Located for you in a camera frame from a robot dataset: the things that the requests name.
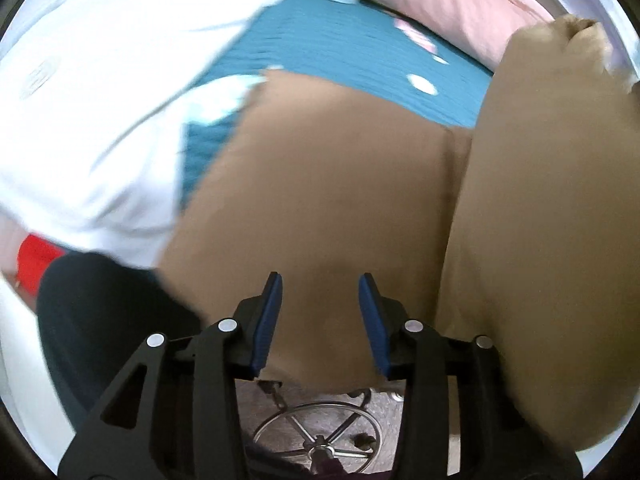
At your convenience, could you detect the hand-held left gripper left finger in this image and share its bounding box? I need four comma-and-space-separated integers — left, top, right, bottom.
57, 271, 284, 480

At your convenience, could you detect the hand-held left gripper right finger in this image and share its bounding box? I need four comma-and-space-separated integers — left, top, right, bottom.
358, 272, 583, 480

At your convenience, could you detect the tan shirt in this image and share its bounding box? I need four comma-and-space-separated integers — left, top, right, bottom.
157, 14, 633, 453

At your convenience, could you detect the chrome chair base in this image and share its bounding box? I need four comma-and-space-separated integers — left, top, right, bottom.
252, 387, 381, 476

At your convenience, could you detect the person's left leg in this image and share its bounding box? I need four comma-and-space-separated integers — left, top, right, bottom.
37, 252, 203, 431

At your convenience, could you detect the light blue patterned cloth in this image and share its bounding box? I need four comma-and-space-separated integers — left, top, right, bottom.
187, 67, 263, 128

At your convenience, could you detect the red cloth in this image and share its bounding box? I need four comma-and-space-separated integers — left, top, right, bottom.
16, 233, 67, 295

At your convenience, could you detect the white duvet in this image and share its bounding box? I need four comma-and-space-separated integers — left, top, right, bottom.
0, 0, 301, 268

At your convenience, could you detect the teal quilted blanket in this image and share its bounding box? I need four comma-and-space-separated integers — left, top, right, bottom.
180, 0, 493, 211

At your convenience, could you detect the pink pillow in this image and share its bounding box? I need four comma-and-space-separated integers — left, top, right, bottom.
300, 0, 556, 73

